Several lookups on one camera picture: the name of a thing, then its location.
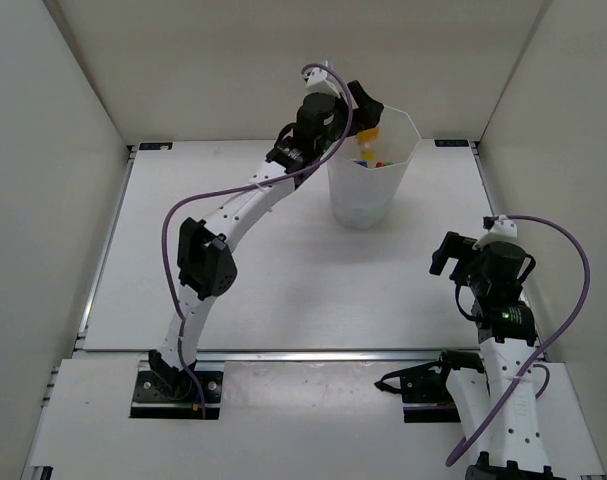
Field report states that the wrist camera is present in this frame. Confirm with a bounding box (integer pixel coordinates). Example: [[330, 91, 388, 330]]
[[302, 67, 340, 97], [473, 215, 518, 250]]

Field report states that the purple cable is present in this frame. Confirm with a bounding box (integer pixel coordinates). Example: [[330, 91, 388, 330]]
[[162, 63, 357, 419], [444, 214, 592, 468]]

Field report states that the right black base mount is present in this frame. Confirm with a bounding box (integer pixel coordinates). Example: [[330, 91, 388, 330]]
[[374, 350, 485, 424]]

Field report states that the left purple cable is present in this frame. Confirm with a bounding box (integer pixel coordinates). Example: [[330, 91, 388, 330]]
[[162, 63, 357, 419]]

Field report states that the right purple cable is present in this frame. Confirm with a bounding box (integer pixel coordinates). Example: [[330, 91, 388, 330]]
[[444, 214, 592, 468]]

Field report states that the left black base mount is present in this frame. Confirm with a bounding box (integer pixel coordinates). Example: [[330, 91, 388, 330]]
[[129, 361, 224, 421]]

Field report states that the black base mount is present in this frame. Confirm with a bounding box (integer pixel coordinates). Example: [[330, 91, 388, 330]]
[[129, 361, 224, 421], [374, 350, 485, 424]]

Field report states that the left black table label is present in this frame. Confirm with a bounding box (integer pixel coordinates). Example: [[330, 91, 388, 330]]
[[138, 142, 173, 151]]

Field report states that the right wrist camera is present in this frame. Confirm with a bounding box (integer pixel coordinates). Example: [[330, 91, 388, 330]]
[[473, 215, 518, 250]]

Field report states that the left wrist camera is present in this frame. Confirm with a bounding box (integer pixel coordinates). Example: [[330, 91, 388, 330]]
[[302, 67, 340, 97]]

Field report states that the white plastic bin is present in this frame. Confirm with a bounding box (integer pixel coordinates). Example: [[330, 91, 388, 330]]
[[327, 105, 420, 229]]

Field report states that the black table label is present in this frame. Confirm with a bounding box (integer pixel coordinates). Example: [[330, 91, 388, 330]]
[[138, 142, 173, 151], [434, 139, 469, 148]]

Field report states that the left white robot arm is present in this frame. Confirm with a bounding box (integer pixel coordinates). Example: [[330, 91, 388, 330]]
[[148, 81, 384, 401]]

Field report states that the right black table label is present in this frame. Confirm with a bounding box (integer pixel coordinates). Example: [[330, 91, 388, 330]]
[[434, 139, 469, 148]]

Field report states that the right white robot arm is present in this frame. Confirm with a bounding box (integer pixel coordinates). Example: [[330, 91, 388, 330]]
[[429, 232, 556, 479]]

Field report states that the yellow label clear bottle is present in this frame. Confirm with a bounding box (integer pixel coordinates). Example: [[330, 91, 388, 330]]
[[355, 127, 379, 162]]

